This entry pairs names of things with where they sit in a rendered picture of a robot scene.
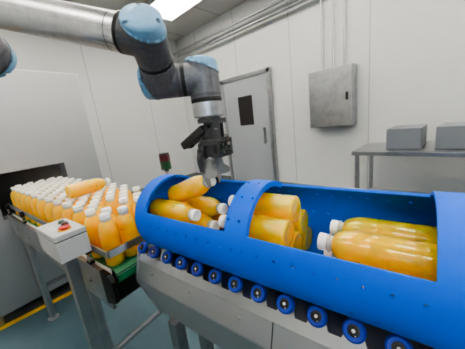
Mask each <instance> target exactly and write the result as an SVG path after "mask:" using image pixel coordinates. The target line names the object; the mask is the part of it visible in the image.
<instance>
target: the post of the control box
mask: <svg viewBox="0 0 465 349"><path fill-rule="evenodd" d="M63 265H64V269H65V272H66V276H67V278H68V281H69V285H70V288H71V291H72V294H73V297H74V301H75V304H76V307H77V310H78V314H79V316H80V320H81V322H82V327H83V329H84V333H85V335H86V340H87V342H88V345H89V348H90V349H104V346H103V343H102V339H101V336H100V333H99V329H98V326H97V323H96V320H95V316H94V313H93V309H92V307H91V302H90V300H89V295H88V293H87V290H86V286H85V283H84V279H83V276H82V272H81V269H80V265H79V262H78V258H75V259H73V260H70V261H68V262H66V263H64V264H63Z"/></svg>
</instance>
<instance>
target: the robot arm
mask: <svg viewBox="0 0 465 349"><path fill-rule="evenodd" d="M0 29H4V30H10V31H14V32H18V33H24V34H28V35H34V36H38V37H45V38H49V39H56V40H59V41H63V42H70V43H74V44H80V45H84V46H90V47H94V48H101V49H104V50H108V51H115V52H119V53H121V54H125V55H130V56H134V57H135V59H136V62H137V65H138V69H137V78H138V83H139V86H140V88H141V91H142V93H143V95H144V96H145V97H146V98H147V99H149V100H161V99H166V98H180V97H186V96H190V97H191V102H192V111H193V116H194V118H198V120H197V122H198V124H201V123H203V125H200V126H199V127H198V128H196V129H195V130H194V131H193V133H191V135H189V136H188V137H187V138H186V139H185V140H184V141H183V142H182V143H181V146H182V148H183V149H184V150H185V149H188V148H193V147H194V146H195V145H196V144H198V150H197V164H198V167H199V170H200V172H201V174H202V177H203V179H204V181H205V182H206V184H207V186H208V187H209V188H211V180H210V179H211V178H214V177H215V179H216V181H217V183H218V184H220V181H221V174H223V173H227V172H229V171H230V168H229V166H228V165H226V164H225V163H224V162H223V159H222V157H223V156H227V155H229V154H232V153H233V144H232V137H229V136H228V135H227V136H224V135H225V134H224V124H223V123H225V122H226V118H221V117H219V116H223V114H224V113H223V107H222V101H221V89H220V82H219V71H218V66H217V61H216V59H214V58H213V57H210V56H207V55H195V56H193V55H192V56H189V57H187V58H186V59H185V63H178V64H174V61H173V58H172V54H171V50H170V45H169V41H168V38H167V29H166V26H165V24H164V21H163V17H162V15H161V13H160V12H159V11H158V10H157V9H156V8H155V7H153V6H151V5H149V4H146V3H131V4H128V5H126V6H124V7H123V8H122V9H121V10H110V9H105V8H98V7H94V6H87V5H83V4H79V3H72V2H68V1H61V0H0ZM16 65H17V55H16V53H15V52H14V51H13V49H12V48H11V47H10V45H9V43H7V41H6V40H5V39H3V38H2V36H0V78H2V77H4V76H6V74H7V73H11V72H12V71H13V70H14V69H15V67H16ZM208 157H212V159H208Z"/></svg>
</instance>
